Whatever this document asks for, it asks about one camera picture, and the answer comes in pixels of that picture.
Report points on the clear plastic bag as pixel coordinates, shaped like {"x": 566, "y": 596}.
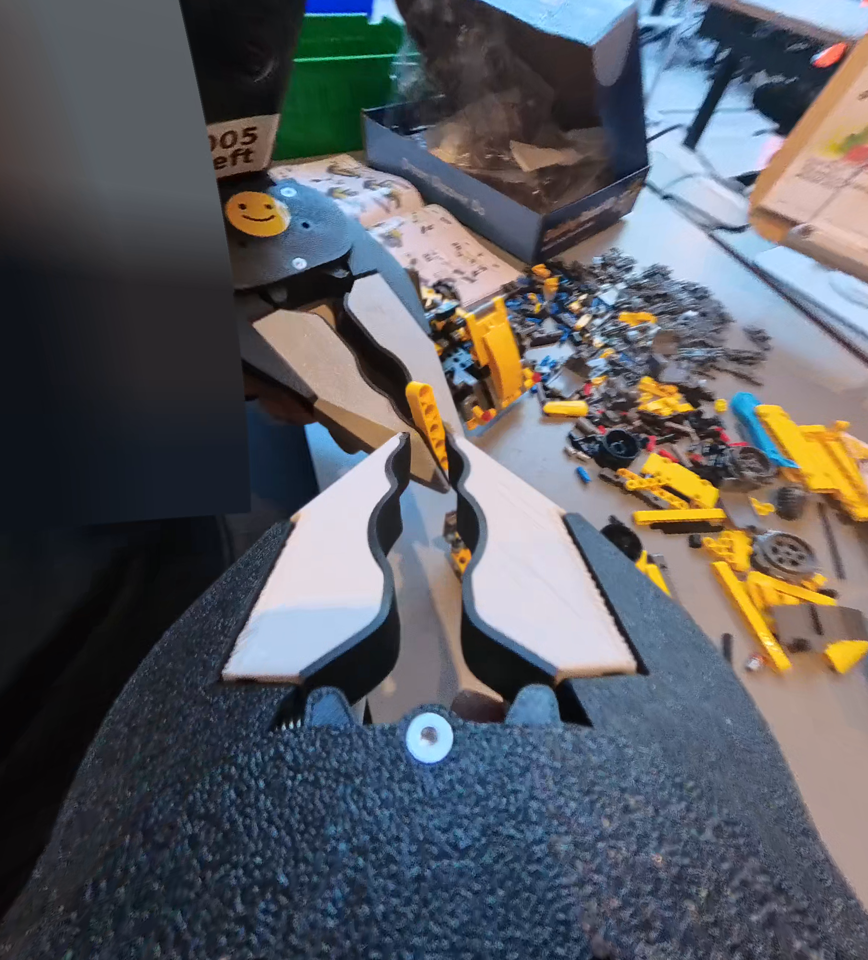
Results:
{"x": 494, "y": 112}

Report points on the blue plastic bin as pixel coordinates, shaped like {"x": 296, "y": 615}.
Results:
{"x": 336, "y": 6}

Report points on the white instruction booklet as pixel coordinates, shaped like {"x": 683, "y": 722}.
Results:
{"x": 434, "y": 240}

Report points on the black toy wheel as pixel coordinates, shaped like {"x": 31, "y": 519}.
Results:
{"x": 621, "y": 540}

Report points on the long yellow holed liftarm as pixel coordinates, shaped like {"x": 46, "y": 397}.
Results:
{"x": 651, "y": 486}

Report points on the grey desk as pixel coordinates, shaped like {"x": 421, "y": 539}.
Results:
{"x": 778, "y": 750}

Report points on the small dark grey gear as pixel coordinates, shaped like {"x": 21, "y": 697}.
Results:
{"x": 790, "y": 502}

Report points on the green plastic bin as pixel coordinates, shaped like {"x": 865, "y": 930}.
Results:
{"x": 336, "y": 90}

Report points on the yellow and black panel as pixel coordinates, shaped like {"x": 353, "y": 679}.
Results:
{"x": 681, "y": 480}

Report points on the background long table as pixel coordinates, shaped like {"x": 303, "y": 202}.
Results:
{"x": 778, "y": 15}

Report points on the short black axle rod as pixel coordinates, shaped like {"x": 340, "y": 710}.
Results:
{"x": 727, "y": 649}

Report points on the yellow curved panel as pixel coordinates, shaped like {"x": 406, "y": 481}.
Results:
{"x": 565, "y": 409}

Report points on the long flat yellow beam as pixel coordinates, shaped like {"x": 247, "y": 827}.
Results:
{"x": 677, "y": 517}

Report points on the black toothed wheel hub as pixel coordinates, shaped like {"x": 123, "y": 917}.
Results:
{"x": 619, "y": 448}

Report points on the pile of grey bricks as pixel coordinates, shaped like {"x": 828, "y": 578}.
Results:
{"x": 628, "y": 375}

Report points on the blue brick separator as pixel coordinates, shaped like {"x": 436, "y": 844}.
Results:
{"x": 760, "y": 427}

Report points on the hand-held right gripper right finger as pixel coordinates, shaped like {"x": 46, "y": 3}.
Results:
{"x": 546, "y": 592}

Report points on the dark blue cardboard box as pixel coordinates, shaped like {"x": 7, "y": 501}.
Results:
{"x": 613, "y": 90}

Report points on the yellow arched brick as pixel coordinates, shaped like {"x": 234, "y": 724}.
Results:
{"x": 790, "y": 592}

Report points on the pile of grey track links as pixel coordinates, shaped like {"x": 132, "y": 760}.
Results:
{"x": 681, "y": 315}

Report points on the yellow black brick vehicle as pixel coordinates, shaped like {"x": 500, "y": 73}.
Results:
{"x": 497, "y": 352}

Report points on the short yellow beam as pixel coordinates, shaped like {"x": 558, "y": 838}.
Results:
{"x": 655, "y": 574}

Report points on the stack of yellow holed panels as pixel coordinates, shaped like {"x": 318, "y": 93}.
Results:
{"x": 816, "y": 457}

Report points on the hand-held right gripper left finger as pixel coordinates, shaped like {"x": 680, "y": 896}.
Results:
{"x": 314, "y": 592}

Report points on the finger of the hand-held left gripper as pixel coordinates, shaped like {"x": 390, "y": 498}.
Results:
{"x": 396, "y": 322}
{"x": 314, "y": 360}

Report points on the person's left hand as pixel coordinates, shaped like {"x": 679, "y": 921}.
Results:
{"x": 276, "y": 405}

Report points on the thin black rod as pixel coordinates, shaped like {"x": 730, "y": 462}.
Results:
{"x": 831, "y": 540}

